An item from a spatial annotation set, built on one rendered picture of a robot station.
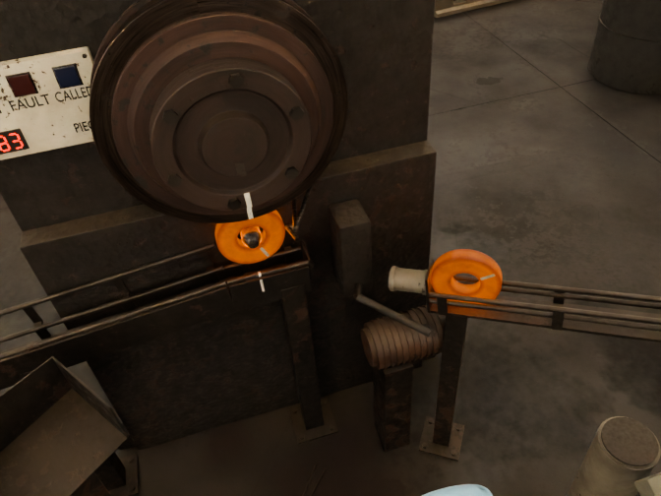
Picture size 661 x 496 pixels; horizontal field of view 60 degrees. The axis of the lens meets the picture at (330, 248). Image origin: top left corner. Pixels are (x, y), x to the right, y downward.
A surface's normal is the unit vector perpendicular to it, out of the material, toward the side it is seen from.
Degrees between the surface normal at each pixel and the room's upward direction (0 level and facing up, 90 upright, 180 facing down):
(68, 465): 5
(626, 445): 0
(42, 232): 0
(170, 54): 34
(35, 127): 90
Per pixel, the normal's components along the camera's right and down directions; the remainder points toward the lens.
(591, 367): -0.07, -0.73
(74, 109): 0.29, 0.64
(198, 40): -0.02, -0.34
